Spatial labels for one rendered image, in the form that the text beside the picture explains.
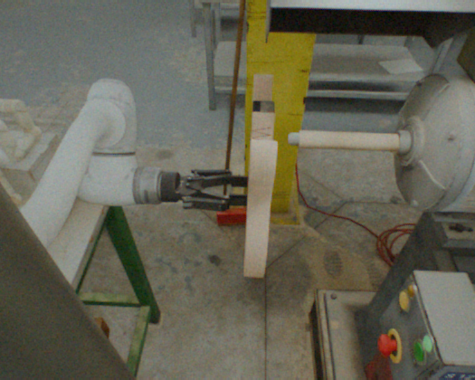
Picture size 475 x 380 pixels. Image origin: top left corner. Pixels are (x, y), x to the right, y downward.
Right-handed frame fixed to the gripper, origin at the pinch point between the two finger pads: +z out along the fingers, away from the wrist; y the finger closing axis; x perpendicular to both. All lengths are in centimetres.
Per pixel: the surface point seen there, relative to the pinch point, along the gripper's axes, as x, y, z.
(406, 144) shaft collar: 19.6, 10.4, 28.4
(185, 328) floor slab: -103, -26, -27
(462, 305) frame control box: 1.7, 31.3, 36.1
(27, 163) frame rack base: 4, -1, -53
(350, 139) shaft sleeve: 19.5, 9.6, 18.5
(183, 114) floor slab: -73, -204, -57
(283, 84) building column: -3, -84, 14
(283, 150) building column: -40, -90, 17
